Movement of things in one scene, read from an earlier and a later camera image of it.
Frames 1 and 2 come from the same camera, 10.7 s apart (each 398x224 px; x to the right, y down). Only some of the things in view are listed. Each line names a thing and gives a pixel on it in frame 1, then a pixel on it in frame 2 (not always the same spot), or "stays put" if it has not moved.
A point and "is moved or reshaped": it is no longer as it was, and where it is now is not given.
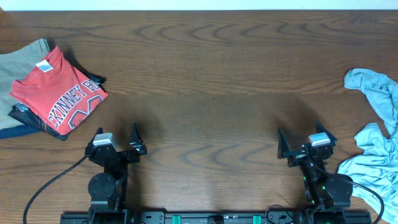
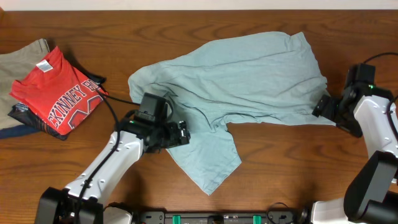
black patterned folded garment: (22, 115) stays put
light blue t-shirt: (376, 167) is moved or reshaped
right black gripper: (298, 156) → (326, 108)
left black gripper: (137, 145) → (175, 140)
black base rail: (143, 217) stays put
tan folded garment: (14, 64) stays put
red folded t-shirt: (58, 93) stays put
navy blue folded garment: (18, 130) stays put
